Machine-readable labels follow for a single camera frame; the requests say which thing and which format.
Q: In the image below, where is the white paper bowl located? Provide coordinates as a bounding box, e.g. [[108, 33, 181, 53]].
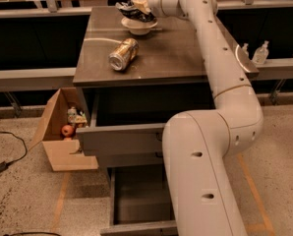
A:
[[121, 18, 157, 35]]

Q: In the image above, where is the open grey drawer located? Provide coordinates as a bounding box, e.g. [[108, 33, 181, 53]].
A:
[[78, 83, 214, 157], [100, 164, 178, 236]]

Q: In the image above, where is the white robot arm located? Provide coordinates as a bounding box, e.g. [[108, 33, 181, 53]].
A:
[[133, 0, 264, 236]]

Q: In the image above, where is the grey metal rail shelf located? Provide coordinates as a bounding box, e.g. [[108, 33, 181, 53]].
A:
[[0, 68, 76, 92]]

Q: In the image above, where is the closed middle grey drawer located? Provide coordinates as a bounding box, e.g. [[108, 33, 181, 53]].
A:
[[97, 152, 163, 168]]

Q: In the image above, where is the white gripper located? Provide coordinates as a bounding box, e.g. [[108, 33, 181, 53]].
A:
[[133, 0, 183, 18]]

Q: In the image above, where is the black power cable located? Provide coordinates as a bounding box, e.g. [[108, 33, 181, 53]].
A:
[[0, 128, 29, 178]]

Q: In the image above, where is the open top grey drawer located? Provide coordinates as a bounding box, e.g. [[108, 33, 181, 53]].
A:
[[78, 83, 214, 157]]

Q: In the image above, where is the crushed golden soda can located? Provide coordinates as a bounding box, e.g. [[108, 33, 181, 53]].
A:
[[108, 38, 139, 72]]

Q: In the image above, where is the small snack package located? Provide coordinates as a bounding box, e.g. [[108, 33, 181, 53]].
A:
[[67, 107, 88, 128]]

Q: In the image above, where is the clear sanitizer bottle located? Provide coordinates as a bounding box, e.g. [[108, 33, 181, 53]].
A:
[[252, 40, 268, 65]]

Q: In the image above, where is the red apple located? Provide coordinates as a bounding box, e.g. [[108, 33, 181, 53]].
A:
[[61, 125, 75, 138]]

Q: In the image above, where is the open bottom grey drawer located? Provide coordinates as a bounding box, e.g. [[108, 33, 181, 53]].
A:
[[100, 164, 178, 236]]

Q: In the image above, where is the grey drawer cabinet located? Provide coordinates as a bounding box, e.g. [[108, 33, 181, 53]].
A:
[[72, 2, 260, 236]]

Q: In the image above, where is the cardboard box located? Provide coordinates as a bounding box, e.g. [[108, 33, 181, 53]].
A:
[[29, 88, 98, 171]]

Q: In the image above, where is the small clear pump bottle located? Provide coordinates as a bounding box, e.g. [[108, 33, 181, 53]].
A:
[[242, 43, 249, 57]]

